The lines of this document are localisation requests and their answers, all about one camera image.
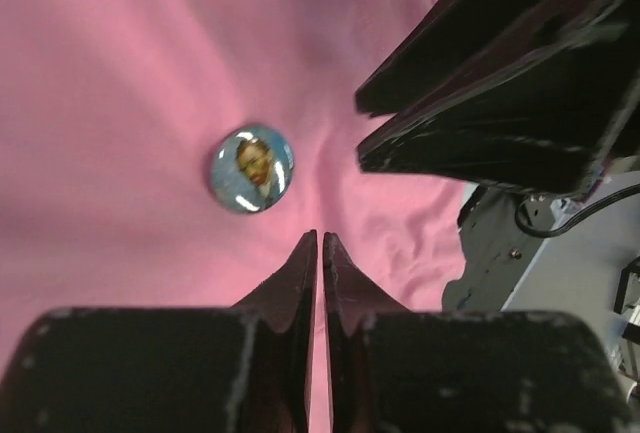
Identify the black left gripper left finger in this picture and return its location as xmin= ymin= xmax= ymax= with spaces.
xmin=1 ymin=231 xmax=318 ymax=432

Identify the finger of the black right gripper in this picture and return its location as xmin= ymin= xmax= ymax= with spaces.
xmin=358 ymin=19 xmax=639 ymax=197
xmin=353 ymin=0 xmax=640 ymax=119

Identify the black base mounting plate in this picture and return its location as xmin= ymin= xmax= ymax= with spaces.
xmin=439 ymin=170 xmax=640 ymax=314

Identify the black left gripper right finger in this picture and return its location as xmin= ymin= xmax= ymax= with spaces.
xmin=322 ymin=233 xmax=633 ymax=432

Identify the pink t-shirt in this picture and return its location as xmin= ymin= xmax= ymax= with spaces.
xmin=1 ymin=0 xmax=465 ymax=432

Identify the round portrait pin badge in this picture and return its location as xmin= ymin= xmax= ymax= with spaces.
xmin=209 ymin=124 xmax=295 ymax=214

